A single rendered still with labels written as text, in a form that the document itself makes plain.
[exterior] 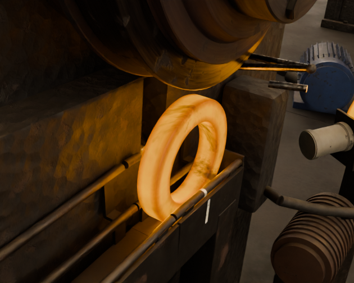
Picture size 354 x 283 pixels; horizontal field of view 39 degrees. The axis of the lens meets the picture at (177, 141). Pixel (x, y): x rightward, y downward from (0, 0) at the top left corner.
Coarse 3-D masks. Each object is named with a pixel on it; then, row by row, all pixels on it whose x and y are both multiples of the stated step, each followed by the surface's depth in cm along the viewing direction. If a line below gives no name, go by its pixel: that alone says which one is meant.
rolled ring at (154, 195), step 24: (192, 96) 68; (168, 120) 64; (192, 120) 66; (216, 120) 72; (168, 144) 63; (216, 144) 75; (144, 168) 64; (168, 168) 64; (192, 168) 77; (216, 168) 78; (144, 192) 65; (168, 192) 66; (192, 192) 75; (168, 216) 69
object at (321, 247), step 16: (288, 224) 101; (304, 224) 97; (320, 224) 97; (336, 224) 99; (352, 224) 102; (288, 240) 95; (304, 240) 93; (320, 240) 93; (336, 240) 95; (352, 240) 102; (272, 256) 99; (288, 256) 95; (304, 256) 93; (320, 256) 92; (336, 256) 94; (288, 272) 96; (304, 272) 94; (320, 272) 92; (336, 272) 94
